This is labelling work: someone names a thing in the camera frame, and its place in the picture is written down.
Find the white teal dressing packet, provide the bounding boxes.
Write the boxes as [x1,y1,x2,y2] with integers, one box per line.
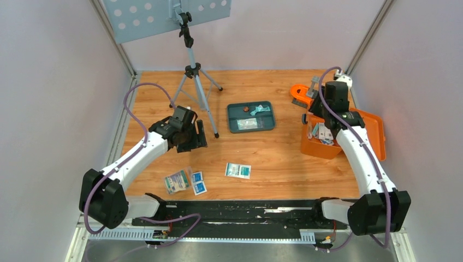
[317,123,334,141]

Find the clear bag bandage pack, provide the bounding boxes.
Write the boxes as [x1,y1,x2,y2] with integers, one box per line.
[163,166,192,194]

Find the clear bag cotton swabs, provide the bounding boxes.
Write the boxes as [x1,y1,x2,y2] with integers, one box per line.
[306,122,313,140]

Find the teal header tape bag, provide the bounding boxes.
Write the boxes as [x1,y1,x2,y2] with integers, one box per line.
[312,122,334,146]

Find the white teal gauze packet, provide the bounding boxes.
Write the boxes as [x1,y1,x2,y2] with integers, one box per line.
[225,163,252,179]

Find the teal divided tray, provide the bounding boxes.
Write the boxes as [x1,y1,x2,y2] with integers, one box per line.
[226,100,276,134]

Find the clear bag teal gauze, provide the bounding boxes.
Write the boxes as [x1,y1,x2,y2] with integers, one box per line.
[236,118,264,130]

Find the teal sachet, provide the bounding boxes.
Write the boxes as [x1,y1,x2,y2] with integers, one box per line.
[257,105,271,112]
[250,106,258,116]

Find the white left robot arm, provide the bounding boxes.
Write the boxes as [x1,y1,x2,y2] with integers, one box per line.
[79,106,207,234]

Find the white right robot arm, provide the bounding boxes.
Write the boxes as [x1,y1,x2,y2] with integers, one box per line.
[310,80,411,236]

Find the orange medicine box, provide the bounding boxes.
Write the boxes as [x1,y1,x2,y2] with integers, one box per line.
[300,108,387,161]

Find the blue alcohol pad pair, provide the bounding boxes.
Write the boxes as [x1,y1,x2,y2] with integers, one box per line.
[191,171,207,195]

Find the grey tripod stand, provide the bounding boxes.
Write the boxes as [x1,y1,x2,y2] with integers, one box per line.
[174,11,223,138]

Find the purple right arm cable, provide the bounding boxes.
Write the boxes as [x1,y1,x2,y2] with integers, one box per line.
[314,67,392,253]

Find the orange ring toy stand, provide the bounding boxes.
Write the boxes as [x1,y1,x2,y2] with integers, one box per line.
[290,76,319,109]

